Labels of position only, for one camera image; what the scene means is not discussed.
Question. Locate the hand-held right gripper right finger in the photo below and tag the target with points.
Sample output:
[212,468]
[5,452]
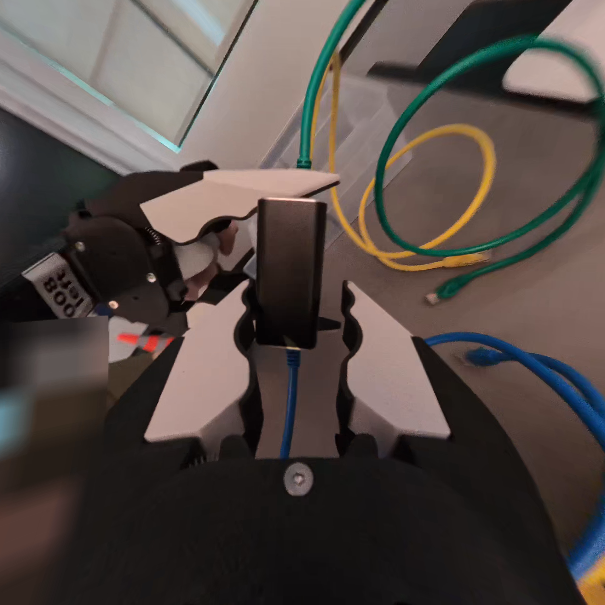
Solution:
[392,378]

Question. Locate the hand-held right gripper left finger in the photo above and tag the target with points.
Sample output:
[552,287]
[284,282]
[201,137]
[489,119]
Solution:
[208,378]

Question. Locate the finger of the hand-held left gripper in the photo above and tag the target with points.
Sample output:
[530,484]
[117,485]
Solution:
[227,194]
[231,283]

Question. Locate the black ethernet splitter box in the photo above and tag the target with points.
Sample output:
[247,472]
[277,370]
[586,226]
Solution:
[290,264]

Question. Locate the person's left hand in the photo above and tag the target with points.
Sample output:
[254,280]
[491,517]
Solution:
[229,238]

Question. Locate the glass partition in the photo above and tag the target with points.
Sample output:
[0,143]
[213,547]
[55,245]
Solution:
[142,56]

